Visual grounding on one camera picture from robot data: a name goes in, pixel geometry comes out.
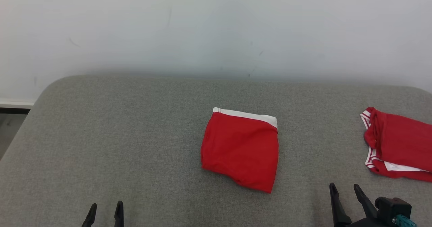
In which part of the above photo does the red Bulls 23 jersey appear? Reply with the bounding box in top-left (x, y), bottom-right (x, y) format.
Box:
top-left (360, 107), bottom-right (432, 183)

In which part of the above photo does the red shorts white waistband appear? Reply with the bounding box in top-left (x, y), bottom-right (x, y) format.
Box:
top-left (200, 107), bottom-right (279, 194)

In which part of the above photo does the white wall baseboard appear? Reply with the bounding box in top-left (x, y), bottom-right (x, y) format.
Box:
top-left (0, 100), bottom-right (35, 109)

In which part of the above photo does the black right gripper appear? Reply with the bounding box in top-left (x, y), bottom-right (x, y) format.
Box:
top-left (330, 183), bottom-right (397, 227)

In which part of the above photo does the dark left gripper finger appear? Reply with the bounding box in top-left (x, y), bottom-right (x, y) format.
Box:
top-left (114, 201), bottom-right (124, 227)
top-left (82, 203), bottom-right (97, 227)

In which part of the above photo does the teal plug camera cable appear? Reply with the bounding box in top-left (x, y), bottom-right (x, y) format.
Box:
top-left (393, 215), bottom-right (416, 227)

